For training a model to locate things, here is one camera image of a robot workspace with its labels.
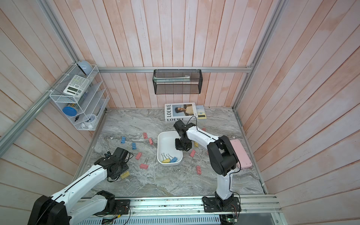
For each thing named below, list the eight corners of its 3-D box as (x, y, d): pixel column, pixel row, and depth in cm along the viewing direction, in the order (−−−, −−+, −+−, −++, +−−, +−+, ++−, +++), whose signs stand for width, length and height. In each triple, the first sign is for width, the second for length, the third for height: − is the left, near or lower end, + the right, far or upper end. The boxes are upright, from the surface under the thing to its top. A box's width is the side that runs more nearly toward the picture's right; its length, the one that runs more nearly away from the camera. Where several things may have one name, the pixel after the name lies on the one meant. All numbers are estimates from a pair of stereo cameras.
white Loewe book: (164, 121, 114) (163, 117, 110) (165, 106, 125) (165, 102, 122) (197, 121, 114) (198, 118, 110) (195, 106, 125) (196, 102, 122)
